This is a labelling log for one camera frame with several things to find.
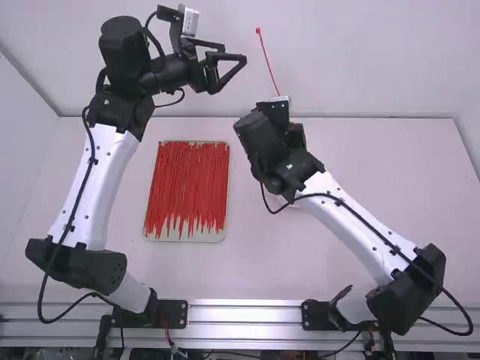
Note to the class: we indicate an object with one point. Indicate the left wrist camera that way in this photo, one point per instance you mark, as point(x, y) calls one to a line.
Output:
point(189, 20)

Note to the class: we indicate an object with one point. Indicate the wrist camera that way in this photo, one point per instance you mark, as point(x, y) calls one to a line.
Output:
point(189, 20)
point(279, 99)

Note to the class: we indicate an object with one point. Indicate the silver rails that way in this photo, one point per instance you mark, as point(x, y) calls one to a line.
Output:
point(243, 318)

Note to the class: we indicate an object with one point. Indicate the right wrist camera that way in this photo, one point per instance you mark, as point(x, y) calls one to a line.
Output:
point(279, 99)

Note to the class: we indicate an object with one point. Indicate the pale tray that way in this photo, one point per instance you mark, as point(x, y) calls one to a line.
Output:
point(223, 235)

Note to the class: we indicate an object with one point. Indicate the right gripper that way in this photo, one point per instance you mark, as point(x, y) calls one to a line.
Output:
point(275, 112)

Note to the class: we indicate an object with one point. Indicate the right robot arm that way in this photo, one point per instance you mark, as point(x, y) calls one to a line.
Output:
point(356, 228)

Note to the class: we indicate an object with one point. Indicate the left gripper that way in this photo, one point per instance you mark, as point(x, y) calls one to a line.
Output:
point(198, 75)

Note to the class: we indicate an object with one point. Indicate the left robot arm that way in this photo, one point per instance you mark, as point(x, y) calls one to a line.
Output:
point(97, 180)

